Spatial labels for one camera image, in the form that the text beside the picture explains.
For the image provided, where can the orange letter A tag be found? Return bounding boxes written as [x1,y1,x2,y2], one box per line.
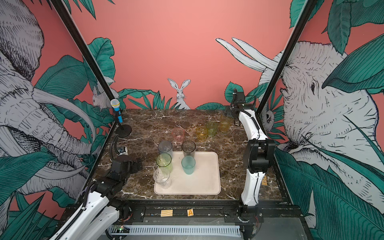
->
[187,209,194,217]

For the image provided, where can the black front rail base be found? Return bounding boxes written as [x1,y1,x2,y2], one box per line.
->
[111,198,313,240]

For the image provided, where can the wooden block on rail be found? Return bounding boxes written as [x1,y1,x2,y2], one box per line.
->
[161,209,174,218]

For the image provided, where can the white ventilated strip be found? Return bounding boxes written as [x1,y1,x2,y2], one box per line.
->
[107,225,242,238]

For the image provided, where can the clear faceted glass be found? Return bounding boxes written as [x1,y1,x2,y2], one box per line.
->
[153,168,171,189]

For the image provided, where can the dark grey tall glass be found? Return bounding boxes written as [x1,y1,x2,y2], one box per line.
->
[182,140,196,158]

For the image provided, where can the tall yellow glass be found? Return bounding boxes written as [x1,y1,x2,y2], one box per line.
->
[219,115,233,133]

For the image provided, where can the blue tall plastic glass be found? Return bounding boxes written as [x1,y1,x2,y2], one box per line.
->
[158,141,173,158]

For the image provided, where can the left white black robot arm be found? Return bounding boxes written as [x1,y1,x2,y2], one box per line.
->
[51,155,143,240]

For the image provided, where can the short yellow glass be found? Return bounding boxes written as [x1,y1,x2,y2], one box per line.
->
[196,126,208,142]

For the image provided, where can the black frame post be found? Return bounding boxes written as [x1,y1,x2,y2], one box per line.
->
[51,0,115,100]
[256,0,317,116]

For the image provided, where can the pink short glass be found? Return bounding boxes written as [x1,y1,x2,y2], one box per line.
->
[172,128,185,144]

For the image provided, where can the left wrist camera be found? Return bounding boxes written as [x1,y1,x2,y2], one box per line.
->
[116,146,128,156]

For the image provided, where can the left black frame post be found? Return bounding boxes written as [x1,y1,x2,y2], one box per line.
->
[51,0,115,100]

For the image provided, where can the beige plastic tray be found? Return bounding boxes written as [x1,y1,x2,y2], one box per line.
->
[154,152,221,196]

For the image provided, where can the light green tall glass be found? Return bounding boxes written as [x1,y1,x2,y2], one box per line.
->
[156,153,173,174]

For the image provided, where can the right black frame post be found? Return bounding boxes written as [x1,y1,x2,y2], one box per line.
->
[256,0,317,116]

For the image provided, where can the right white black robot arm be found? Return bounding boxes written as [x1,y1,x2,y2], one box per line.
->
[225,89,276,207]

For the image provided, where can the microphone on black stand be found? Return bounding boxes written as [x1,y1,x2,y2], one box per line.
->
[110,99,132,138]

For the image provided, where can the small wooden block on table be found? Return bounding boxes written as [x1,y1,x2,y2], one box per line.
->
[262,176,268,186]

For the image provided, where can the frosted teal textured glass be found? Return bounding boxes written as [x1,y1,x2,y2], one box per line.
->
[181,156,196,175]

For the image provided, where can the short green glass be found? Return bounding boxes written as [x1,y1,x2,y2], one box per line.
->
[206,121,219,137]

